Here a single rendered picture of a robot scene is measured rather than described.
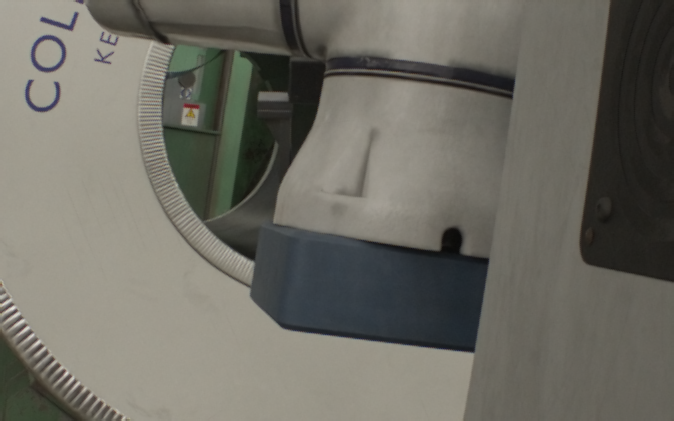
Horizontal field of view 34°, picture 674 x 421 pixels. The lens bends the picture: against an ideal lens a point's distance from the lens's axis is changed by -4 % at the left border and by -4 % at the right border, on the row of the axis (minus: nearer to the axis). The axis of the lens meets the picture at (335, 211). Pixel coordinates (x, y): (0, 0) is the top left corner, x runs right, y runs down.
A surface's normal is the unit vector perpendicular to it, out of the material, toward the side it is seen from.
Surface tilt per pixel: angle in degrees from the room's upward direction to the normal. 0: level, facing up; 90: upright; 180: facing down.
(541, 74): 90
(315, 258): 90
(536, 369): 90
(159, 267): 90
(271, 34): 154
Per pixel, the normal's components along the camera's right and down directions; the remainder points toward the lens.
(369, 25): -0.67, -0.10
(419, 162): -0.01, -0.37
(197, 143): 0.29, 0.05
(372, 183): -0.31, -0.37
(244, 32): -0.24, 0.88
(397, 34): -0.38, -0.04
